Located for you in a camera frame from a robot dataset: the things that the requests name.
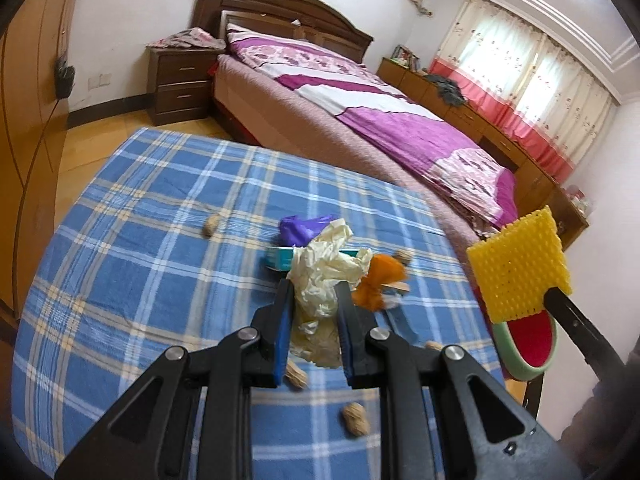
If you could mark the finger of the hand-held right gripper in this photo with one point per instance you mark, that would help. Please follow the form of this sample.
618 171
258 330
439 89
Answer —
580 325

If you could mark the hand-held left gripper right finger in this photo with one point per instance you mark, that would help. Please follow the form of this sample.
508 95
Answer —
347 350

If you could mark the small photo frames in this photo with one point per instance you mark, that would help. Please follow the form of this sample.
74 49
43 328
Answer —
405 55

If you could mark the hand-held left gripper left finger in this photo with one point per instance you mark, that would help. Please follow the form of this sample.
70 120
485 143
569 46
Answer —
282 330

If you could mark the wall socket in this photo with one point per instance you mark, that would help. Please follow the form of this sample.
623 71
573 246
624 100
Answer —
100 80

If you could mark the purple plastic bag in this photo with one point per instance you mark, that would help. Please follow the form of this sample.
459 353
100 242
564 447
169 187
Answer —
302 230

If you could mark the square yellow foam net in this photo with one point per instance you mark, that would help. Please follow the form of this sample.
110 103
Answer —
520 265

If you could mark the orange foam net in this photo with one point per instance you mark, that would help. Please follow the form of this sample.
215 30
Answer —
375 280

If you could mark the wooden wardrobe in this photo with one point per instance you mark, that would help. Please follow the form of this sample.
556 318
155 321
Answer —
30 160

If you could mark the dark wooden headboard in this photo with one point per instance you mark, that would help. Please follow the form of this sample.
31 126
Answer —
280 12

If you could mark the red bin with green rim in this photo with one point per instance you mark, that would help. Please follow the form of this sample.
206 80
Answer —
535 345

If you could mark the cream plastic bag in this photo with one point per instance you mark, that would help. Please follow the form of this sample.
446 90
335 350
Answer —
320 270

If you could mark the floral cloth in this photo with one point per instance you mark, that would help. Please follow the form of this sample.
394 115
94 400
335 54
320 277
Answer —
187 39

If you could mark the bed with purple bedding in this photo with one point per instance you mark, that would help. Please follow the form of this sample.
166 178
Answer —
400 130

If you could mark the peanut in shell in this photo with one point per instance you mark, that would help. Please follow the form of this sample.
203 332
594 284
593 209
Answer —
435 346
211 225
297 376
356 420
402 257

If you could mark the dark wooden nightstand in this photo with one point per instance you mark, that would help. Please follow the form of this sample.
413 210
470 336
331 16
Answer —
180 85

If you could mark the teal carton box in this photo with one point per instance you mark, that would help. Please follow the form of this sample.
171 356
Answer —
277 259

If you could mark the grey cloth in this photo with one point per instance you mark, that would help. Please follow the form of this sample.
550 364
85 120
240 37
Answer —
447 89

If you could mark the small glass jar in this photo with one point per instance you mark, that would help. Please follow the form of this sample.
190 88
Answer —
580 199

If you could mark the low wooden cabinet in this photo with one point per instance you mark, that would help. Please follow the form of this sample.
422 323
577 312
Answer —
500 137

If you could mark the blue plaid blanket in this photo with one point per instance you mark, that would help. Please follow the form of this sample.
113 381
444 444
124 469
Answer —
150 260

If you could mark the floral curtain with red hem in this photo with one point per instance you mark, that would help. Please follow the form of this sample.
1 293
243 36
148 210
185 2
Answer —
525 75

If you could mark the bed with mauve cover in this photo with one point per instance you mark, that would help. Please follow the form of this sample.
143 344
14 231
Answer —
280 120

